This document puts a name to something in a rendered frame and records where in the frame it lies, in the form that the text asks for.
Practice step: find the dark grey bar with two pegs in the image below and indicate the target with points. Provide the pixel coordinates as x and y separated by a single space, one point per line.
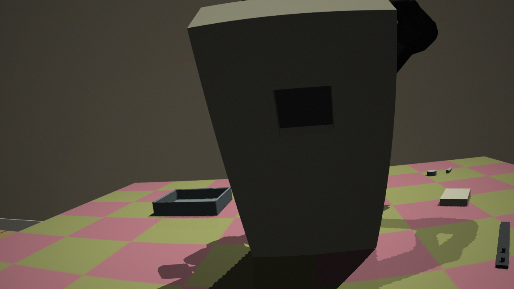
503 248

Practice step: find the beige flat box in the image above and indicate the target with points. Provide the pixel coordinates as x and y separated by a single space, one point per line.
455 197

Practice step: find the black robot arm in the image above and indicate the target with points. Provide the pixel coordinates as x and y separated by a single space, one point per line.
416 31

